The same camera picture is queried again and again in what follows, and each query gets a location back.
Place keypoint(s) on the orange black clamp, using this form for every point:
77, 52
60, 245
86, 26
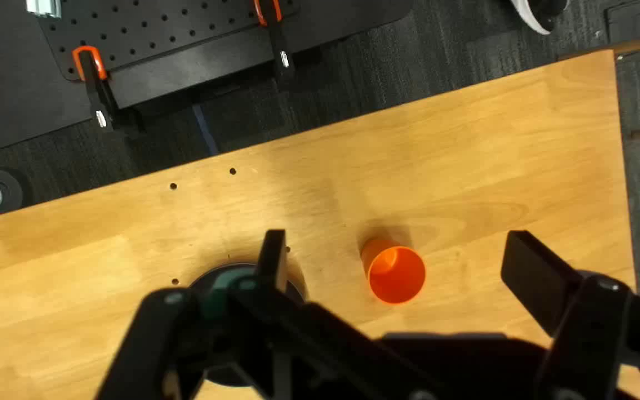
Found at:
269, 16
92, 72

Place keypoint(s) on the orange black clamp right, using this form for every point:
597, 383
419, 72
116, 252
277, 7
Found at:
269, 16

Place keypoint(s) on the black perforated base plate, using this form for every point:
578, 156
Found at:
156, 48

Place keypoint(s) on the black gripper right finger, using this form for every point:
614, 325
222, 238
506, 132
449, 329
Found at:
538, 278

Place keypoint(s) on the white black round object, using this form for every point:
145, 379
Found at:
540, 15

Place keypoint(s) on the orange black clamp left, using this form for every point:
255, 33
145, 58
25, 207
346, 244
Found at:
92, 72

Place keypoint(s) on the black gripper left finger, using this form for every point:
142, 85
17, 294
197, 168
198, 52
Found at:
272, 262

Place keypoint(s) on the orange plastic cup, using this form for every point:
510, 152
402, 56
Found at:
395, 272

